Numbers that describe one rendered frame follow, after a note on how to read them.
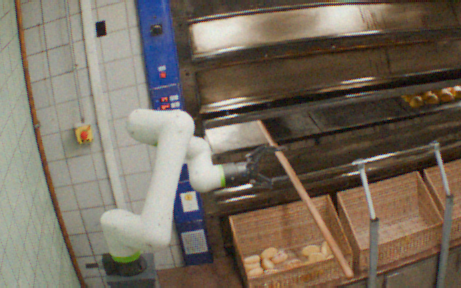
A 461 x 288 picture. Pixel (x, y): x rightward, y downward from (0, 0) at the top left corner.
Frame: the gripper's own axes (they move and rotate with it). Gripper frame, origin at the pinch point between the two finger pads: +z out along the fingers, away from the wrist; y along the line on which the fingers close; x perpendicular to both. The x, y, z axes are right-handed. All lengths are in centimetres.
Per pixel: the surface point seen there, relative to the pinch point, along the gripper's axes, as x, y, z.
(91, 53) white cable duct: -54, -52, -77
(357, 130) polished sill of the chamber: -54, 16, 53
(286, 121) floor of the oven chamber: -85, 15, 20
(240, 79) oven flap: -56, -22, -6
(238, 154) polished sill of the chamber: -55, 16, -12
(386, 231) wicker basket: -37, 74, 65
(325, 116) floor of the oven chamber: -81, 15, 42
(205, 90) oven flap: -55, -20, -23
